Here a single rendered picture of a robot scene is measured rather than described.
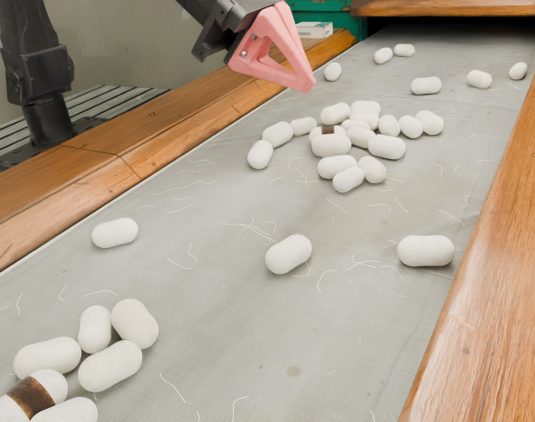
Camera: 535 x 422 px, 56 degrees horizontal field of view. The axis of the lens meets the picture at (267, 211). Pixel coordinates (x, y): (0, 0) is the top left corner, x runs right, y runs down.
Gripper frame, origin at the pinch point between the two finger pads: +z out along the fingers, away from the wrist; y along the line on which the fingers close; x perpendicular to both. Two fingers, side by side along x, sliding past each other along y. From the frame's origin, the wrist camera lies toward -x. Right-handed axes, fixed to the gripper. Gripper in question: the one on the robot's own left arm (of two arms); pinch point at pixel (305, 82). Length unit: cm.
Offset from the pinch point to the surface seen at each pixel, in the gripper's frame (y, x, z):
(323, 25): 39.0, 12.4, -10.1
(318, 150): -1.4, 3.5, 5.3
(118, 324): -28.2, 3.3, 4.8
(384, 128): 4.8, 0.4, 8.4
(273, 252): -19.0, -0.3, 8.4
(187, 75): 124, 107, -63
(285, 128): 1.2, 6.2, 1.1
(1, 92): 97, 171, -129
